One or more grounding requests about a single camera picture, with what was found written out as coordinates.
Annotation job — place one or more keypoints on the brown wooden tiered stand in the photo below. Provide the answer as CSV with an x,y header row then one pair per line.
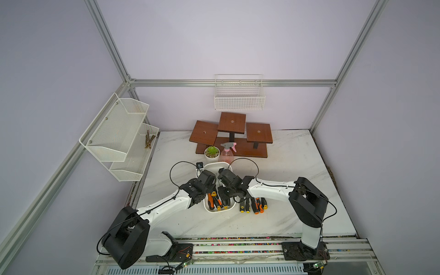
x,y
251,139

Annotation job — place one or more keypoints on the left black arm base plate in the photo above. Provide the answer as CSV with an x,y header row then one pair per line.
x,y
169,251

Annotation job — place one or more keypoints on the upper white mesh shelf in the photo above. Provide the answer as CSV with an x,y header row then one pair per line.
x,y
111,136

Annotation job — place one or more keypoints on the white mesh shelf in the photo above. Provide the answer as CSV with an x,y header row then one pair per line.
x,y
133,168
111,136

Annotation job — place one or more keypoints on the pink spray bottle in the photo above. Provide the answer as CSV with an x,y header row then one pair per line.
x,y
227,154

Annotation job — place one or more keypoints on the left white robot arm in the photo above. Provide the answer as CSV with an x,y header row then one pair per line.
x,y
128,236

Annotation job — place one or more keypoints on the white wire wall basket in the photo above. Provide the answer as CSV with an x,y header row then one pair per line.
x,y
239,92

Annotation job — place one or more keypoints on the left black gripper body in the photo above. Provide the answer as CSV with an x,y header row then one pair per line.
x,y
208,190

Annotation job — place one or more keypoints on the small potted green plant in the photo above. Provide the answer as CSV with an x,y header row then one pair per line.
x,y
212,154

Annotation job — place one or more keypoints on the white plastic storage box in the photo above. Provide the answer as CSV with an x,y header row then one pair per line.
x,y
219,186

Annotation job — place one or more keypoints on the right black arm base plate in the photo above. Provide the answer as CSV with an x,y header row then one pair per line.
x,y
297,251

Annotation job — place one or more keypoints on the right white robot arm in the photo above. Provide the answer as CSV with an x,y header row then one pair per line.
x,y
307,201

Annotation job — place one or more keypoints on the lower white mesh shelf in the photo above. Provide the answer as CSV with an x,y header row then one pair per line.
x,y
133,168

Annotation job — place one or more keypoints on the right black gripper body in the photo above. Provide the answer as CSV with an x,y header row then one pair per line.
x,y
227,192

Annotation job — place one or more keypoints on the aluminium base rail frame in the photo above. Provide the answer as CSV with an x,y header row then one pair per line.
x,y
253,256

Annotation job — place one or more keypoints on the brown twigs on shelf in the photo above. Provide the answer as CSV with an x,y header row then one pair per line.
x,y
149,139

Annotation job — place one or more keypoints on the aluminium cage frame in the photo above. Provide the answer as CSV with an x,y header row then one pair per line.
x,y
18,236

